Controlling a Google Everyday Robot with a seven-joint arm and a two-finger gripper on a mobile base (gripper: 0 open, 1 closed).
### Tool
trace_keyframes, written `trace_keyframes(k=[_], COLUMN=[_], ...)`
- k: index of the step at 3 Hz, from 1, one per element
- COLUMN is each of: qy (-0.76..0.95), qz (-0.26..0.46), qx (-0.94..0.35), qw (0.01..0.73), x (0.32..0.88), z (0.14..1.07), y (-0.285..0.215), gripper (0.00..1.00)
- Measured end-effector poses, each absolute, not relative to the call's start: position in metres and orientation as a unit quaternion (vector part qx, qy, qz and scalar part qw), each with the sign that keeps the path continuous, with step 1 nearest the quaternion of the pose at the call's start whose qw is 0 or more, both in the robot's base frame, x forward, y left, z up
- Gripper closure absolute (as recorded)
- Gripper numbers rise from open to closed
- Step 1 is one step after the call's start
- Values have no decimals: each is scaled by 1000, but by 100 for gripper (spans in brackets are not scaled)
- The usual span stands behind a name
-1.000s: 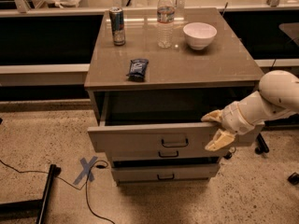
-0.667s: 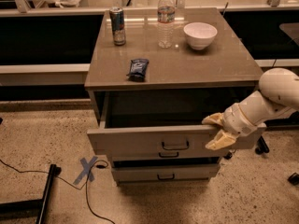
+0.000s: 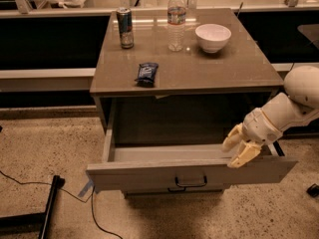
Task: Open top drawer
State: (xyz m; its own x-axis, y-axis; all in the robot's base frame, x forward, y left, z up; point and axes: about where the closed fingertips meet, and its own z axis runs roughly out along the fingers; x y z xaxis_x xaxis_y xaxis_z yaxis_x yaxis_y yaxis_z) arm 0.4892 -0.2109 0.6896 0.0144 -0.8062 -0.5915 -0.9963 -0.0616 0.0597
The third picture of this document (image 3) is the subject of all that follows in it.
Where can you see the grey top drawer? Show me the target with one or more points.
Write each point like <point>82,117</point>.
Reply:
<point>176,142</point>

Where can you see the black stand leg right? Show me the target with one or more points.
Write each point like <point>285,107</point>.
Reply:
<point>278,148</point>

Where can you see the grey bottom drawer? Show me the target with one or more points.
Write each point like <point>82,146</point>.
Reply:
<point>180,190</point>

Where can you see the black stand leg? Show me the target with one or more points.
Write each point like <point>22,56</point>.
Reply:
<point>34,222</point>
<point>278,148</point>

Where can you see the grey drawer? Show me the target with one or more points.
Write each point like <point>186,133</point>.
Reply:
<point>176,142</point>
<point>180,190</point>

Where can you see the dark blue snack packet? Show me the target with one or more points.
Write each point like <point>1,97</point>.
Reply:
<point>147,74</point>

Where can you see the clear plastic water bottle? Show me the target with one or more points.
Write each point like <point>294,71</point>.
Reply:
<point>176,16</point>

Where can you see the black stand leg left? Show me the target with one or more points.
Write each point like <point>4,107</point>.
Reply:
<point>34,222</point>

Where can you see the black caster right edge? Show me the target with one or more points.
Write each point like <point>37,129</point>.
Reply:
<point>313,190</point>

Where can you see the grey drawer cabinet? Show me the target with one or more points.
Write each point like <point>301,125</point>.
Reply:
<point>239,72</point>

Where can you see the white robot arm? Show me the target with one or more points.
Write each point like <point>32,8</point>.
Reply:
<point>297,106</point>

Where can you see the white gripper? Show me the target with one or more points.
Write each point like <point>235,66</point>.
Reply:
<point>258,127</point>

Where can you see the white ceramic bowl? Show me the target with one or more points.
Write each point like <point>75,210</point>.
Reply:
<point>211,38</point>

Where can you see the energy drink can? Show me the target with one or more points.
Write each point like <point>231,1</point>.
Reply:
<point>125,24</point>

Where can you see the blue tape cross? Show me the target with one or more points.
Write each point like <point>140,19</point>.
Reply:
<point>86,188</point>

